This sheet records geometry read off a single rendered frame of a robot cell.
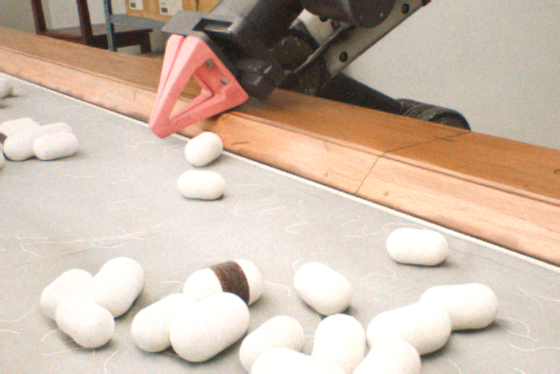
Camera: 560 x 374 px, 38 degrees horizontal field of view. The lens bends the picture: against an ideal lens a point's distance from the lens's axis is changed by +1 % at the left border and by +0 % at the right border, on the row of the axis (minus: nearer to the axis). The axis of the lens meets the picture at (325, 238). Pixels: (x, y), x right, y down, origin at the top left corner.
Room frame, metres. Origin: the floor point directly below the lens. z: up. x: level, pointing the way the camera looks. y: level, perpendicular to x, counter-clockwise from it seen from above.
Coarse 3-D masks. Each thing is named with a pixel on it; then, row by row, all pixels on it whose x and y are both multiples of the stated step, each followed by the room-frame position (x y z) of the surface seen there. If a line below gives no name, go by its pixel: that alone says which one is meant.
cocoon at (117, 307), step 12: (108, 264) 0.35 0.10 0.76; (120, 264) 0.35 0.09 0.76; (132, 264) 0.35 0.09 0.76; (96, 276) 0.34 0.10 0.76; (108, 276) 0.33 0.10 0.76; (120, 276) 0.34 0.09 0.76; (132, 276) 0.34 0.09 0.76; (144, 276) 0.35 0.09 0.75; (96, 288) 0.33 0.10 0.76; (108, 288) 0.33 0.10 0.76; (120, 288) 0.33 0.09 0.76; (132, 288) 0.34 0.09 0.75; (96, 300) 0.33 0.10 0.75; (108, 300) 0.33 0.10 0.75; (120, 300) 0.33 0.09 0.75; (132, 300) 0.33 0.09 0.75; (120, 312) 0.33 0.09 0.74
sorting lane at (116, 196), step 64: (128, 128) 0.72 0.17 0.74; (0, 192) 0.53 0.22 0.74; (64, 192) 0.53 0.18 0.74; (128, 192) 0.53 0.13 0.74; (256, 192) 0.52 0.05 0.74; (320, 192) 0.51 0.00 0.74; (0, 256) 0.41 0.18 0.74; (64, 256) 0.41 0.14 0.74; (128, 256) 0.41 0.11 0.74; (192, 256) 0.41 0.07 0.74; (256, 256) 0.40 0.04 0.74; (320, 256) 0.40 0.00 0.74; (384, 256) 0.40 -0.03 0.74; (448, 256) 0.40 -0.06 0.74; (512, 256) 0.39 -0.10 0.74; (0, 320) 0.34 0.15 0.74; (128, 320) 0.33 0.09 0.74; (256, 320) 0.33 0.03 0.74; (320, 320) 0.33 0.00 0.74; (512, 320) 0.32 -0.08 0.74
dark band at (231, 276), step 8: (216, 264) 0.34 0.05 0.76; (224, 264) 0.34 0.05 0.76; (232, 264) 0.34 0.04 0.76; (216, 272) 0.33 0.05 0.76; (224, 272) 0.33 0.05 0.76; (232, 272) 0.33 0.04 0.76; (240, 272) 0.34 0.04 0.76; (224, 280) 0.33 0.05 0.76; (232, 280) 0.33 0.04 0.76; (240, 280) 0.33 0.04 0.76; (224, 288) 0.33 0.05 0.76; (232, 288) 0.33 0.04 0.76; (240, 288) 0.33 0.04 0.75; (248, 288) 0.33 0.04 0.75; (240, 296) 0.33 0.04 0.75; (248, 296) 0.33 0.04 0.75
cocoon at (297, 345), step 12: (264, 324) 0.29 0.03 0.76; (276, 324) 0.29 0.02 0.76; (288, 324) 0.29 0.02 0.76; (252, 336) 0.28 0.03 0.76; (264, 336) 0.28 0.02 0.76; (276, 336) 0.28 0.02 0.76; (288, 336) 0.28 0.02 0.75; (300, 336) 0.29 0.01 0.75; (240, 348) 0.28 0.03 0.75; (252, 348) 0.27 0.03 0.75; (264, 348) 0.27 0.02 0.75; (288, 348) 0.28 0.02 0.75; (300, 348) 0.29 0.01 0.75; (240, 360) 0.28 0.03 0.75; (252, 360) 0.27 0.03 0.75
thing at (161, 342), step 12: (168, 300) 0.31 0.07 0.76; (180, 300) 0.31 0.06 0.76; (192, 300) 0.31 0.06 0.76; (144, 312) 0.30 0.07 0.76; (156, 312) 0.30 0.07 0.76; (168, 312) 0.30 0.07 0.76; (180, 312) 0.31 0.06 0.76; (132, 324) 0.30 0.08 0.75; (144, 324) 0.30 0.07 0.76; (156, 324) 0.30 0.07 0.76; (168, 324) 0.30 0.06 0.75; (132, 336) 0.30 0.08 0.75; (144, 336) 0.29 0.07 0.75; (156, 336) 0.29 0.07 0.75; (168, 336) 0.30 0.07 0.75; (144, 348) 0.30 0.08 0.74; (156, 348) 0.30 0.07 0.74
